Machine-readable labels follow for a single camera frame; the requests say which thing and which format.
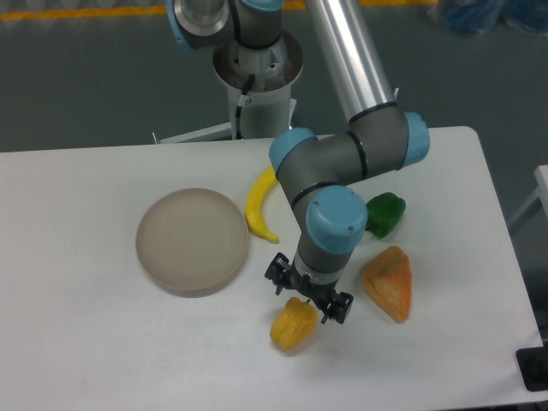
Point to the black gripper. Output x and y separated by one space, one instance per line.
315 285

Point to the yellow bell pepper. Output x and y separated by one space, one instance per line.
296 322

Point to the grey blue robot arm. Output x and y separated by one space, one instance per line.
316 174

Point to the orange bell pepper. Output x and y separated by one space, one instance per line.
387 280

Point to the green bell pepper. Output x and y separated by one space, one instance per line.
384 213

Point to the yellow banana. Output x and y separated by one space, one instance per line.
256 197

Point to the beige round plate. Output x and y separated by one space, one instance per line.
192 241

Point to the black box at table edge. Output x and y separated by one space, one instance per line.
532 363

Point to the white furniture at right edge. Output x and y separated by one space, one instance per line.
535 202

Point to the blue plastic bag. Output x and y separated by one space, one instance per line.
472 18

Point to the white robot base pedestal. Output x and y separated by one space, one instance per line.
258 87

